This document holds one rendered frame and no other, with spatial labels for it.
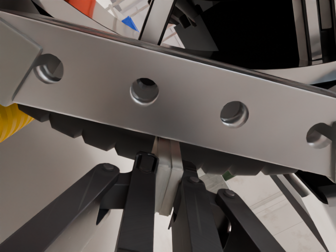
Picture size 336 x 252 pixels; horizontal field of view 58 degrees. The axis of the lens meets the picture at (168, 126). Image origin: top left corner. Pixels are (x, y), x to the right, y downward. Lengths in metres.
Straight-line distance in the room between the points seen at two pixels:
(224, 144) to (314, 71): 0.12
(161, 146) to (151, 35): 0.10
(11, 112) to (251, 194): 8.84
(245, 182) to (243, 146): 8.67
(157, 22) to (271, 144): 0.13
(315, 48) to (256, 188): 8.74
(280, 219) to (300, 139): 9.53
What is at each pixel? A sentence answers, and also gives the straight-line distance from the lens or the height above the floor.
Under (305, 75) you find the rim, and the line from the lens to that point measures 0.25.
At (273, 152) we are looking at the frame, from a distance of 0.16.
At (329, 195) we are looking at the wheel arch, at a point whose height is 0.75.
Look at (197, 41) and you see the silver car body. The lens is 1.80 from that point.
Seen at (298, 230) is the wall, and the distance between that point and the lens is 10.08.
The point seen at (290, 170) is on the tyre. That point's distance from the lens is 0.27.
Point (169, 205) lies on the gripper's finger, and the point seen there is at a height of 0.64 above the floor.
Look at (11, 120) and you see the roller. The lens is 0.29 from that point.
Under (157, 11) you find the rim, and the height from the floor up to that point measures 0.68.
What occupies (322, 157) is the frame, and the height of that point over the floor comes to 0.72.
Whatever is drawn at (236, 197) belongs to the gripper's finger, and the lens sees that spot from 0.16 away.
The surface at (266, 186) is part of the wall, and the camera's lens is 9.04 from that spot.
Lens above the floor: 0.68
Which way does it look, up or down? 8 degrees down
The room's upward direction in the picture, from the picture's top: 60 degrees clockwise
